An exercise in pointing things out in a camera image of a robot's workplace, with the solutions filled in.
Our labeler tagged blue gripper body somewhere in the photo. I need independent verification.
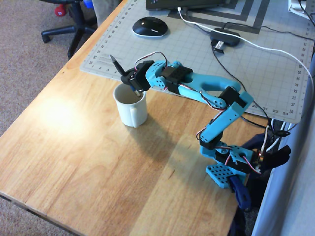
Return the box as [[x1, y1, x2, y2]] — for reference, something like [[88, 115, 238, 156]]
[[145, 60, 168, 89]]

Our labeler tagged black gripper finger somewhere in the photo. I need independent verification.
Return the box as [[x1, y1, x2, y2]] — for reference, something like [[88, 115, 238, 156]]
[[121, 70, 150, 91], [135, 60, 155, 72]]

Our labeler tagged dark blue pen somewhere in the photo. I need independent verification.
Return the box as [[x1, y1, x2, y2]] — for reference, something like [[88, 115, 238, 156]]
[[109, 54, 145, 97]]

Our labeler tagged white ceramic mug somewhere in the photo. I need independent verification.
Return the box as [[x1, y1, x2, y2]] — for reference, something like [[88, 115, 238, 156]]
[[113, 83, 148, 128]]

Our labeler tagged black computer mouse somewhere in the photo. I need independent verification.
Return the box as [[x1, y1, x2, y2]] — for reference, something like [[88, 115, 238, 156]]
[[132, 16, 170, 39]]

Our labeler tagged grey gridded cutting mat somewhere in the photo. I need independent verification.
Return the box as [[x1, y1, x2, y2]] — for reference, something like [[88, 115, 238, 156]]
[[79, 0, 315, 125]]

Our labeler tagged dark laptop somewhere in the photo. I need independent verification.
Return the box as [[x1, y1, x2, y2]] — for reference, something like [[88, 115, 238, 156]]
[[145, 0, 229, 12]]

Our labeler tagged beige fabric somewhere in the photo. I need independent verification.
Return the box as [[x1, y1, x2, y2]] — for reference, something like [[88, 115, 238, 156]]
[[92, 0, 124, 28]]

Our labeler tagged silver USB dongle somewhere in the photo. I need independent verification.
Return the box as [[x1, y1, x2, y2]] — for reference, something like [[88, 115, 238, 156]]
[[211, 40, 226, 54]]

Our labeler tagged black office chair base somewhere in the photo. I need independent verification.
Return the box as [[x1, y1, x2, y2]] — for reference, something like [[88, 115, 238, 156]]
[[40, 0, 96, 59]]

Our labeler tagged black USB hub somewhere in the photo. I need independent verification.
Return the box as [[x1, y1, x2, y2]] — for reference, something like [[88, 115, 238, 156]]
[[209, 27, 241, 47]]

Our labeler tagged grey striped desk pad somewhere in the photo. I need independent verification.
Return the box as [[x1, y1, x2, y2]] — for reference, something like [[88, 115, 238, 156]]
[[167, 0, 270, 35]]

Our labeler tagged white box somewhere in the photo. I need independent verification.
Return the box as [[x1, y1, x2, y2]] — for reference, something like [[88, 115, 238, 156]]
[[287, 0, 315, 19]]

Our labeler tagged thin black cable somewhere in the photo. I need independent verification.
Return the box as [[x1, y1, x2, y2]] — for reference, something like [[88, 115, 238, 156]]
[[222, 21, 315, 41], [211, 45, 273, 128]]

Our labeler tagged white cable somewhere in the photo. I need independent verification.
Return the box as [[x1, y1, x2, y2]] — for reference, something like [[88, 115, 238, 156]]
[[177, 6, 315, 128]]

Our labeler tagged thin white wire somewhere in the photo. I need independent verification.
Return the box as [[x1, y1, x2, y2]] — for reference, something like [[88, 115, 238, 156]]
[[260, 120, 297, 153]]

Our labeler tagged black clamp handle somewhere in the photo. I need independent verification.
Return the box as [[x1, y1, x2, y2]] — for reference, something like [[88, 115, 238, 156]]
[[267, 145, 292, 170]]

